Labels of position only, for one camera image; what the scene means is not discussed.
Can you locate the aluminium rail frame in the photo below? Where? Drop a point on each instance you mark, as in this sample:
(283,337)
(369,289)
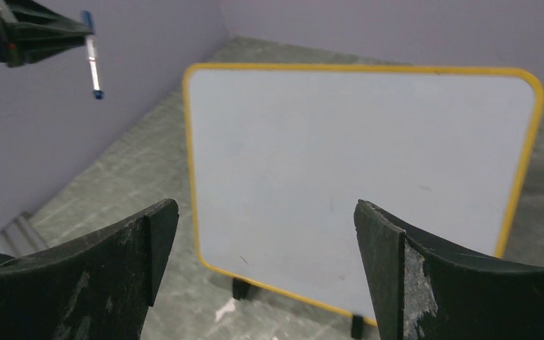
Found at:
(20,238)

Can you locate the blue whiteboard marker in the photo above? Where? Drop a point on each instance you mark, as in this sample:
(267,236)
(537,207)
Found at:
(91,54)

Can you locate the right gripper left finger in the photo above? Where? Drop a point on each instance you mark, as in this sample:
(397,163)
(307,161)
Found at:
(97,286)

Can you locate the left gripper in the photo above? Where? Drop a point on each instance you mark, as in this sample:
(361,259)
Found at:
(53,33)

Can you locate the yellow framed whiteboard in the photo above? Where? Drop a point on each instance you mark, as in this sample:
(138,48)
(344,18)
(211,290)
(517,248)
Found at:
(280,154)

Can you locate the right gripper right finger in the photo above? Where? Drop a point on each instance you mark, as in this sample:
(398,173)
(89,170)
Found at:
(425,287)

